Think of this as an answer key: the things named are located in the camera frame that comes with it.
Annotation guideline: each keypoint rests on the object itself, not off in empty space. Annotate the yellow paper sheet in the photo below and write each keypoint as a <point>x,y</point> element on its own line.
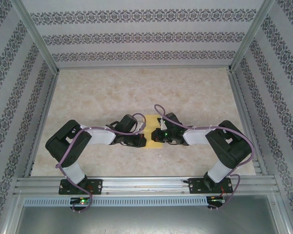
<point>151,122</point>

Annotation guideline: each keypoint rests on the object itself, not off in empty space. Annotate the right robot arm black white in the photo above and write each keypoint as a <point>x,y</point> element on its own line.
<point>222,146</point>

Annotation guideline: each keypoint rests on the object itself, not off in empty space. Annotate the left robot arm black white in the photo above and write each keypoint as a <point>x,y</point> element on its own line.
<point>61,139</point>

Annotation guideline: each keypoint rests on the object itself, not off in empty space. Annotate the grey metal sheet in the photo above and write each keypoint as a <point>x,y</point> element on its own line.
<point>146,219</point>

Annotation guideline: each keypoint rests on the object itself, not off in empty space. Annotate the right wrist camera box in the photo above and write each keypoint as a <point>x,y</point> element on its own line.
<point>163,124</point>

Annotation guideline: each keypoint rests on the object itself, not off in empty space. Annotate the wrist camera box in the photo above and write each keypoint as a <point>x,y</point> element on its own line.
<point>163,124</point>
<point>141,125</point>

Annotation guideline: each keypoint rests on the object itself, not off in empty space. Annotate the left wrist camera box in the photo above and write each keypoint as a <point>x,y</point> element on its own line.
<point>141,125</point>

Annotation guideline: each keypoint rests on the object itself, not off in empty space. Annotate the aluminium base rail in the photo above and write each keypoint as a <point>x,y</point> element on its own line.
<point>146,182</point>

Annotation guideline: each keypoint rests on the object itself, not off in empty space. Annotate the aluminium back rail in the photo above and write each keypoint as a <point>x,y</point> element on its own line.
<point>144,66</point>

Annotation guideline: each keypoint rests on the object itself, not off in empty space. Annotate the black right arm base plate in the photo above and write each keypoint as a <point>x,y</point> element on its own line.
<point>197,186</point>

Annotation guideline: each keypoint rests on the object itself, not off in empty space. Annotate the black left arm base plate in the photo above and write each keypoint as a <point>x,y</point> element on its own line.
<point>97,186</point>

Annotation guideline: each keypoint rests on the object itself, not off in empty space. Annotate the aluminium side rail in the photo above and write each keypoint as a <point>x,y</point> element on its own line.
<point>246,122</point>
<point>42,122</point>

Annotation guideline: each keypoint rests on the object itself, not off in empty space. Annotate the aluminium frame post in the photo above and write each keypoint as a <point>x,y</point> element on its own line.
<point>252,34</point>
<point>36,36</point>

